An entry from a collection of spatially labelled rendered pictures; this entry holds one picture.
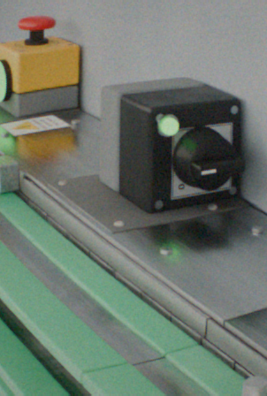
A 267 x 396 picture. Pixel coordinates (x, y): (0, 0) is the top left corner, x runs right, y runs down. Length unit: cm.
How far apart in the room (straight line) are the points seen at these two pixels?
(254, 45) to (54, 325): 26
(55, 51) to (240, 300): 44
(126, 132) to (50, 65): 26
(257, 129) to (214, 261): 13
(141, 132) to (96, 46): 26
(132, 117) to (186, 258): 12
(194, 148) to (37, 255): 13
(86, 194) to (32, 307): 16
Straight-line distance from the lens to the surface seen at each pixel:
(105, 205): 74
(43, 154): 86
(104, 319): 63
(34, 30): 99
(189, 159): 71
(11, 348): 73
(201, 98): 74
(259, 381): 41
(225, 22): 76
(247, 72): 74
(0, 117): 98
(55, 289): 66
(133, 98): 73
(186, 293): 61
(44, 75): 98
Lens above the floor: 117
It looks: 27 degrees down
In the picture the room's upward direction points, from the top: 100 degrees counter-clockwise
